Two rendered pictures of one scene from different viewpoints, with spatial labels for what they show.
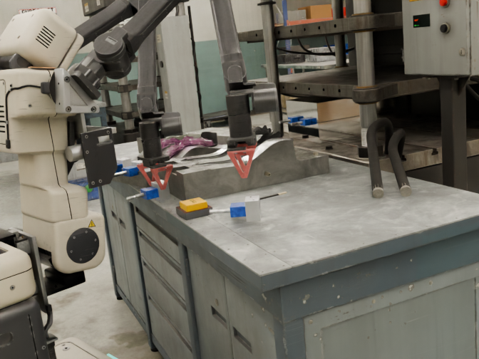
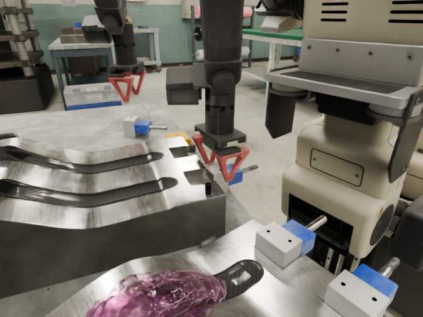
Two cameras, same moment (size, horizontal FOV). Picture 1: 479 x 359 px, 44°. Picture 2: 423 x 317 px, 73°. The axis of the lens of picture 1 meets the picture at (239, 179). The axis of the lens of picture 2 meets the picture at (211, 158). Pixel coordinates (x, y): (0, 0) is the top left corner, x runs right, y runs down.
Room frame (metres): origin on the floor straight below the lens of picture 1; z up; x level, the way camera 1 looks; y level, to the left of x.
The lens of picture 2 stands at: (2.31, 0.26, 1.15)
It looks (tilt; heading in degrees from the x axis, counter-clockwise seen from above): 27 degrees down; 182
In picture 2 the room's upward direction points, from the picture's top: straight up
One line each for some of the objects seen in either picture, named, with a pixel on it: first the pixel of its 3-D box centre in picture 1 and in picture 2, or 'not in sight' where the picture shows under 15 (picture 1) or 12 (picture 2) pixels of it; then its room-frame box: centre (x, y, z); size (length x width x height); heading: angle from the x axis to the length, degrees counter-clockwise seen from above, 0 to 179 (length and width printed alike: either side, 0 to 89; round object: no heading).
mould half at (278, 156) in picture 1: (241, 160); (62, 195); (1.91, -0.01, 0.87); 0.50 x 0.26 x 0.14; 113
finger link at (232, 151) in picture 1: (242, 158); (132, 80); (1.45, -0.01, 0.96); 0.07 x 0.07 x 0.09; 84
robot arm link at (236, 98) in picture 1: (240, 103); (120, 33); (1.47, -0.02, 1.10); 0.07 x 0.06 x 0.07; 89
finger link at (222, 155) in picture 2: (152, 172); (225, 158); (1.79, 0.27, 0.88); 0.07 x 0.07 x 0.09; 32
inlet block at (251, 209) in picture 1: (234, 209); (146, 127); (1.47, 0.02, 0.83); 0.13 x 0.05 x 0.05; 85
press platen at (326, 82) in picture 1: (358, 92); not in sight; (2.79, -0.60, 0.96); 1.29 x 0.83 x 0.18; 23
